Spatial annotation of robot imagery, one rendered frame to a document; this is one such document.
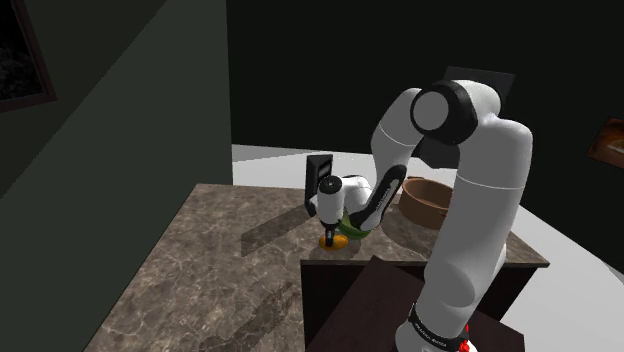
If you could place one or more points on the green bowl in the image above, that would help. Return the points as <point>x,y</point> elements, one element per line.
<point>348,226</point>

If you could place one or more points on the orange brown wall picture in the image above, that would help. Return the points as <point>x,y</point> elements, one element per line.
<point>608,142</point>

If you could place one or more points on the dark framed wall picture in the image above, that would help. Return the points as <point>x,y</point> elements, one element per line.
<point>17,58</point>

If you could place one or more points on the brown round bowl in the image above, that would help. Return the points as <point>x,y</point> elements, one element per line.
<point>420,204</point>

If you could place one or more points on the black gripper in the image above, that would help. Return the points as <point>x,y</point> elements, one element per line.
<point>329,227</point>

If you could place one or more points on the dark robot stand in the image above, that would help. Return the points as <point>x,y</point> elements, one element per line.
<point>370,312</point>

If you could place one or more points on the orange round fruit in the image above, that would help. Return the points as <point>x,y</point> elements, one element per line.
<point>341,242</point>

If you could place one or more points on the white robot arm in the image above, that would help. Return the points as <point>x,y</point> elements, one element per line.
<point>487,204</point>

